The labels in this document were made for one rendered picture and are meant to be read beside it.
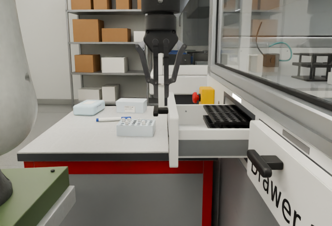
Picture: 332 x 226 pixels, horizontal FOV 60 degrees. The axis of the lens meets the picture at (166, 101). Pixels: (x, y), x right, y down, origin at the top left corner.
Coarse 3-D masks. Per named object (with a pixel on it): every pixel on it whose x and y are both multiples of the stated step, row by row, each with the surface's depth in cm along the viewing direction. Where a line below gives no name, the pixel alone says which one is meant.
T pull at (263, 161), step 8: (248, 152) 42; (256, 152) 41; (256, 160) 39; (264, 160) 39; (272, 160) 39; (280, 160) 39; (256, 168) 39; (264, 168) 36; (272, 168) 38; (280, 168) 38; (264, 176) 36
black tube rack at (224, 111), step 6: (216, 108) 76; (222, 108) 76; (228, 108) 75; (234, 108) 75; (222, 114) 69; (228, 114) 69; (234, 114) 69; (240, 114) 68; (246, 114) 69; (204, 120) 77; (210, 120) 74; (222, 120) 63; (228, 120) 63; (234, 120) 63; (240, 120) 63; (246, 120) 63; (210, 126) 69; (216, 126) 69; (222, 126) 63; (228, 126) 70; (234, 126) 70; (240, 126) 69; (246, 126) 69
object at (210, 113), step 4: (204, 108) 77; (208, 108) 76; (208, 112) 71; (212, 112) 71; (212, 116) 67; (216, 116) 67; (212, 120) 64; (216, 120) 63; (220, 120) 63; (216, 124) 62; (220, 124) 62
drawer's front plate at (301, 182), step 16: (256, 128) 50; (256, 144) 50; (272, 144) 43; (288, 144) 40; (288, 160) 37; (304, 160) 35; (256, 176) 50; (272, 176) 43; (288, 176) 37; (304, 176) 33; (320, 176) 31; (288, 192) 37; (304, 192) 33; (320, 192) 30; (272, 208) 43; (288, 208) 37; (304, 208) 33; (320, 208) 30; (288, 224) 37; (304, 224) 33; (320, 224) 30
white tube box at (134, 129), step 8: (120, 120) 102; (136, 120) 103; (144, 120) 103; (152, 120) 103; (120, 128) 96; (128, 128) 96; (136, 128) 96; (144, 128) 96; (152, 128) 96; (144, 136) 96; (152, 136) 97
